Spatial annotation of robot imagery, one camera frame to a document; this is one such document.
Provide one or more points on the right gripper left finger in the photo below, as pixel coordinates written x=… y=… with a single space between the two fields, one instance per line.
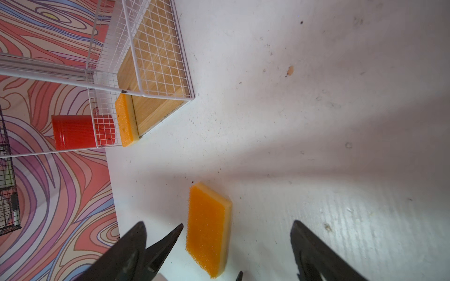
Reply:
x=123 y=261

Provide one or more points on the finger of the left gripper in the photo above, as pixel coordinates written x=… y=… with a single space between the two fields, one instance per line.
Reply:
x=156 y=254

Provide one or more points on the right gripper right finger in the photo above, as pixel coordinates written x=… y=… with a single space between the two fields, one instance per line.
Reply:
x=315 y=260

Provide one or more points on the orange yellow rectangular sponge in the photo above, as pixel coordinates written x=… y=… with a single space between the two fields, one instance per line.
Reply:
x=127 y=123

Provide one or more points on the red cylindrical cup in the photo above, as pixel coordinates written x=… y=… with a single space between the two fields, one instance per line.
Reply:
x=83 y=131

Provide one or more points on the black wire basket left wall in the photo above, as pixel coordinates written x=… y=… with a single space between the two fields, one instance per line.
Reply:
x=10 y=211

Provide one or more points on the white wire wooden shelf rack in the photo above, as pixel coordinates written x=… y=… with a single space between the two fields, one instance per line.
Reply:
x=72 y=58

